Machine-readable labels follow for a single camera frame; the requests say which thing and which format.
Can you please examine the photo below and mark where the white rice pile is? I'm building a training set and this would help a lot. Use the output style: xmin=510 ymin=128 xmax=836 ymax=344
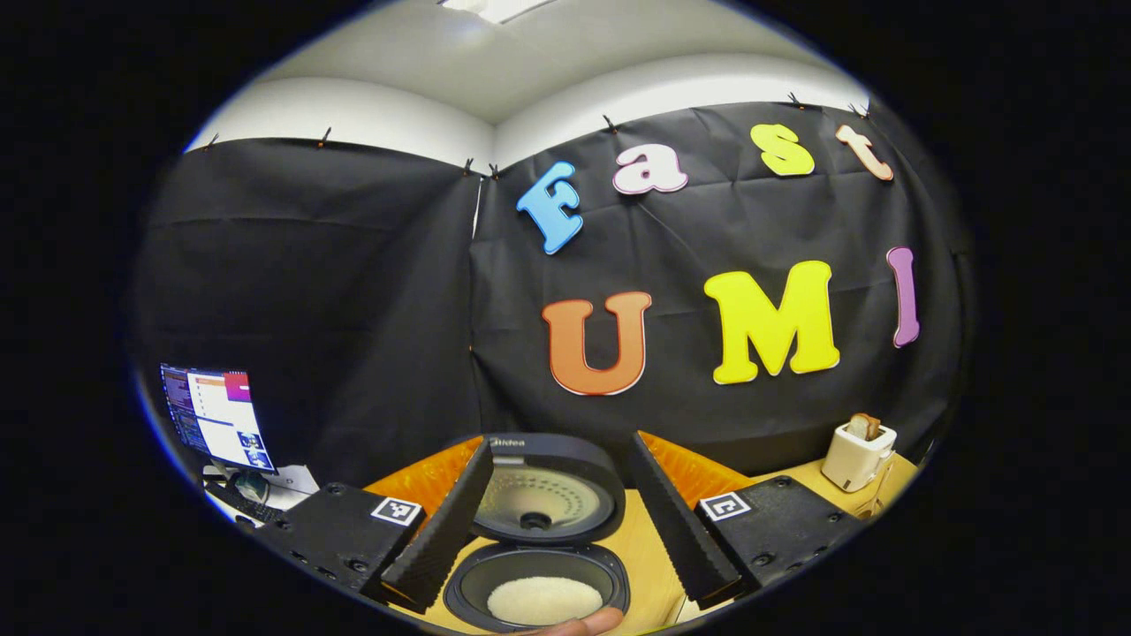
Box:
xmin=487 ymin=576 xmax=604 ymax=626

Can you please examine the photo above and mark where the white toaster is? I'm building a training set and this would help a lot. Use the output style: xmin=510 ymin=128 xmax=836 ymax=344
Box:
xmin=821 ymin=421 xmax=899 ymax=493

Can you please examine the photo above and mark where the computer monitor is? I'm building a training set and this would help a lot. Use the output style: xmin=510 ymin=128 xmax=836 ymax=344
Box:
xmin=160 ymin=363 xmax=277 ymax=475

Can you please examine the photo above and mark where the black keyboard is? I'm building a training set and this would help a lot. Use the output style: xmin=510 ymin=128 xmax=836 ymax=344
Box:
xmin=205 ymin=480 xmax=284 ymax=524

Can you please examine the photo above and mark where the silver black rice cooker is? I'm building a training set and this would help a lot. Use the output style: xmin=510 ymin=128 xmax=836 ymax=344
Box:
xmin=442 ymin=433 xmax=633 ymax=633

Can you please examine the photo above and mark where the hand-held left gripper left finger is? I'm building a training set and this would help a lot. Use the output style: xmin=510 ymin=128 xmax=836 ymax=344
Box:
xmin=256 ymin=437 xmax=496 ymax=615

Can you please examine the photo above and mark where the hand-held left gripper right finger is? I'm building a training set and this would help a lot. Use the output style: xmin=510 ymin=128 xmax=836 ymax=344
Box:
xmin=629 ymin=431 xmax=865 ymax=610

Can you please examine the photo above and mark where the white desk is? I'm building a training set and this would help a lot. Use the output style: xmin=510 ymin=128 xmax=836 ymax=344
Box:
xmin=201 ymin=464 xmax=321 ymax=526

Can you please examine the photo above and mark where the monitor stand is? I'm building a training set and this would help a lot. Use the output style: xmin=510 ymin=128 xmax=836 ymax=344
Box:
xmin=228 ymin=468 xmax=270 ymax=504

